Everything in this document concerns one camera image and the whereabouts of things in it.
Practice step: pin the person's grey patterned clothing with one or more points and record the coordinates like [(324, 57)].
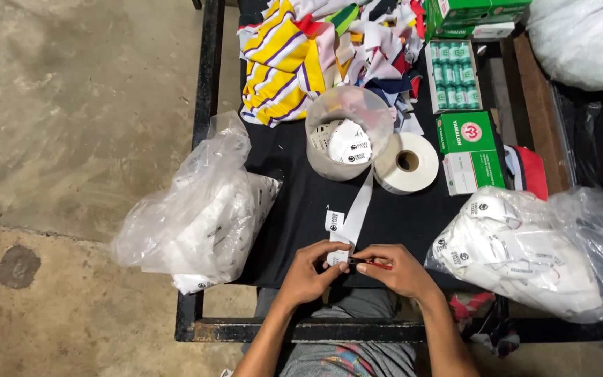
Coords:
[(348, 361)]

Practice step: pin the red white black fabric piece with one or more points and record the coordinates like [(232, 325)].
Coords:
[(529, 173)]

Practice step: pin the white and green box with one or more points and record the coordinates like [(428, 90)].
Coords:
[(477, 173)]

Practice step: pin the clear bag of white labels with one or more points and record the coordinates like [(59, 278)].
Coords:
[(202, 220), (532, 251)]

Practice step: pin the red thread snips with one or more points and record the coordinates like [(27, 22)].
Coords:
[(380, 265)]

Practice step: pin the green box with round logo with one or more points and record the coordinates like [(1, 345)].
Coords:
[(464, 133)]

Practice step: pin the red fabric scraps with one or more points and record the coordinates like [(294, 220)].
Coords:
[(471, 309)]

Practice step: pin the person's right hand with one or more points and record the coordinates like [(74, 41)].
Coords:
[(398, 272)]

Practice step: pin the brown wooden plank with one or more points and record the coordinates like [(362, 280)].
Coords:
[(539, 104)]

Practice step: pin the open box of green spools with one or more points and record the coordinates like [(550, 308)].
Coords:
[(453, 76)]

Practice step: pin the black metal table frame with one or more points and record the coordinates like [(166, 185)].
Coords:
[(204, 78)]

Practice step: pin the pile of colourful fabric scraps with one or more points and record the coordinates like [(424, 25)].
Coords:
[(286, 57)]

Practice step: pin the white sack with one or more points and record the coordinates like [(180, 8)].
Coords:
[(584, 42)]

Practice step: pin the white printed label tag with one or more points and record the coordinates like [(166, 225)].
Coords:
[(337, 257), (334, 220)]

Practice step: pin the person's left hand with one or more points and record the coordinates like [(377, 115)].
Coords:
[(301, 280)]

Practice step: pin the heap of white labels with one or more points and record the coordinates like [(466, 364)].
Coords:
[(348, 144)]

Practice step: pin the clear plastic tub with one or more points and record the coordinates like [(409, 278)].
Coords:
[(327, 165)]

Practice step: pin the stack of green cartons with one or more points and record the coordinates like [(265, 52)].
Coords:
[(469, 13)]

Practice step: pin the white ribbon strip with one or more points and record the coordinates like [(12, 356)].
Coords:
[(359, 209)]

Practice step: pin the black table cloth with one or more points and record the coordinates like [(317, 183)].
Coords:
[(296, 209)]

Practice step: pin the white ribbon roll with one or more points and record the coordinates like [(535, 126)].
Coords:
[(416, 167)]

